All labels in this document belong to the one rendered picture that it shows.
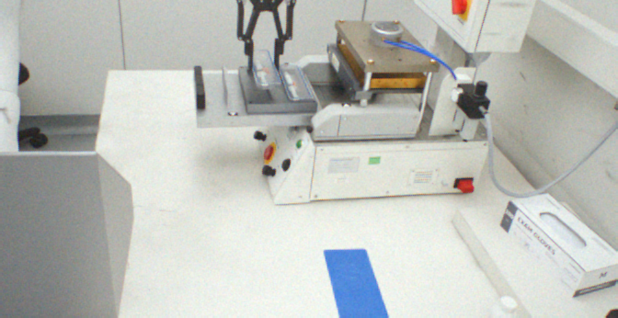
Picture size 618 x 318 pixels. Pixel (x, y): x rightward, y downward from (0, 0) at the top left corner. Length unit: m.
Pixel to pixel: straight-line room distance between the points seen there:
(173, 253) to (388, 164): 0.54
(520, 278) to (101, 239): 0.83
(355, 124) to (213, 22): 1.66
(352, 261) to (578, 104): 0.69
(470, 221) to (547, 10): 0.57
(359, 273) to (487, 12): 0.62
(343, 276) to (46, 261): 0.57
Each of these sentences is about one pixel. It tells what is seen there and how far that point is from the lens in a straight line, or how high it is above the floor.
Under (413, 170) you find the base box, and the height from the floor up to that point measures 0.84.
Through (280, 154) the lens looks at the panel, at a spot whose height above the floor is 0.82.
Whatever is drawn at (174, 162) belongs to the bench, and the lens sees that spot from 1.50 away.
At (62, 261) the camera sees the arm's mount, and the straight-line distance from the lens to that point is 1.03.
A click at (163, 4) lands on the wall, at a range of 2.80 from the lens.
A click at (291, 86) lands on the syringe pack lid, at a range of 1.34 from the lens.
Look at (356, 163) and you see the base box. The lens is 1.33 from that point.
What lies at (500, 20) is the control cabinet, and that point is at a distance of 1.30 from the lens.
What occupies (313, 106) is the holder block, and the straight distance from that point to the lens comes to 1.30.
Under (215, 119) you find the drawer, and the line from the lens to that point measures 1.27.
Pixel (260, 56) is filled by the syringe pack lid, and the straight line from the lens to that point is 1.39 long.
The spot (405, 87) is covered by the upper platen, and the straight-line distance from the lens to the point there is 1.35.
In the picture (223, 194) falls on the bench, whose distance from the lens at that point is 1.39.
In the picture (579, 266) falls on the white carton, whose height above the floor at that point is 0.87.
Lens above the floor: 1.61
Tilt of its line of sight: 32 degrees down
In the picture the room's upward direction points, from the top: 7 degrees clockwise
